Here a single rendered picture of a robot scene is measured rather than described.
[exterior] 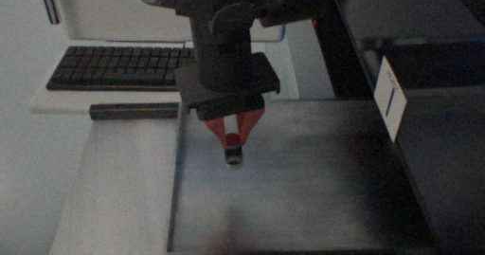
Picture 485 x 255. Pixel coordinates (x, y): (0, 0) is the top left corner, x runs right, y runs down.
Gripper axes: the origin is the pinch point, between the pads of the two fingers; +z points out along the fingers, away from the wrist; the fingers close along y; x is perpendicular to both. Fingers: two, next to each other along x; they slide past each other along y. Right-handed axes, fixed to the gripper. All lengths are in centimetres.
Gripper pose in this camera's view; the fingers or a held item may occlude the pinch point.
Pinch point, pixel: (232, 138)
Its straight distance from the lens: 53.3
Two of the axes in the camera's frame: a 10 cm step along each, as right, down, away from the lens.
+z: 0.7, 7.5, 6.6
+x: -2.6, -6.2, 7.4
